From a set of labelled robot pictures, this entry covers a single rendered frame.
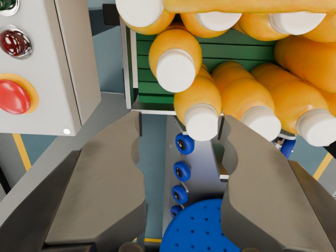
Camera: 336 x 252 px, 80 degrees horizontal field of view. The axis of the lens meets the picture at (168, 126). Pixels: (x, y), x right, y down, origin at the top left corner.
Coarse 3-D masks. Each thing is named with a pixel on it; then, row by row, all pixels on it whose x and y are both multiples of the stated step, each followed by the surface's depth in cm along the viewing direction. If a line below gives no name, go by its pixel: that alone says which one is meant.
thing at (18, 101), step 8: (0, 80) 19; (8, 80) 19; (0, 88) 19; (8, 88) 19; (16, 88) 19; (0, 96) 19; (8, 96) 19; (16, 96) 19; (24, 96) 19; (0, 104) 20; (8, 104) 20; (16, 104) 20; (24, 104) 20; (8, 112) 20; (16, 112) 20
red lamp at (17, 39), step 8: (0, 32) 17; (8, 32) 17; (16, 32) 17; (0, 40) 17; (8, 40) 17; (16, 40) 17; (24, 40) 17; (8, 48) 17; (16, 48) 17; (24, 48) 17
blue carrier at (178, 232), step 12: (192, 204) 48; (204, 204) 48; (216, 204) 48; (180, 216) 45; (192, 216) 45; (204, 216) 45; (216, 216) 45; (168, 228) 42; (180, 228) 42; (192, 228) 43; (204, 228) 43; (216, 228) 43; (168, 240) 40; (180, 240) 40; (192, 240) 40; (204, 240) 41; (216, 240) 41; (228, 240) 41
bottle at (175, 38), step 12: (180, 24) 30; (156, 36) 25; (168, 36) 22; (180, 36) 22; (192, 36) 24; (156, 48) 22; (168, 48) 21; (180, 48) 21; (192, 48) 22; (156, 60) 22; (192, 60) 21
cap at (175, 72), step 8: (168, 56) 19; (176, 56) 19; (184, 56) 19; (160, 64) 20; (168, 64) 20; (176, 64) 20; (184, 64) 20; (192, 64) 20; (160, 72) 20; (168, 72) 20; (176, 72) 20; (184, 72) 20; (192, 72) 20; (160, 80) 20; (168, 80) 20; (176, 80) 20; (184, 80) 20; (192, 80) 20; (168, 88) 21; (176, 88) 21; (184, 88) 21
